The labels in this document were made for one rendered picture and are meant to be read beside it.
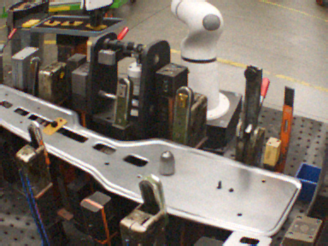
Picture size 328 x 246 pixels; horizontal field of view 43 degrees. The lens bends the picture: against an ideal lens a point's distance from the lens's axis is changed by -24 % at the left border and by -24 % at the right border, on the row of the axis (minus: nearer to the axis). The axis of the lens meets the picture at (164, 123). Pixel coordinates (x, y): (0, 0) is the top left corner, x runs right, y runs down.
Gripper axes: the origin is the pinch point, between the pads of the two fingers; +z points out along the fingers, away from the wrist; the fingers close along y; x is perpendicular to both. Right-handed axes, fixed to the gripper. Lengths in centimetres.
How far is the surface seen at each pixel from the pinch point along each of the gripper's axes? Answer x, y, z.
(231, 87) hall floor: -98, -174, 118
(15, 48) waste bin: -248, -57, 89
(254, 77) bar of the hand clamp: 62, 0, -2
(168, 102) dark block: 37.2, 2.5, 14.2
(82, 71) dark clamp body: 12.1, 11.9, 10.8
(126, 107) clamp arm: 31.8, 10.6, 14.7
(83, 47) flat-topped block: -7.6, 0.2, 12.1
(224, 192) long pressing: 67, 13, 19
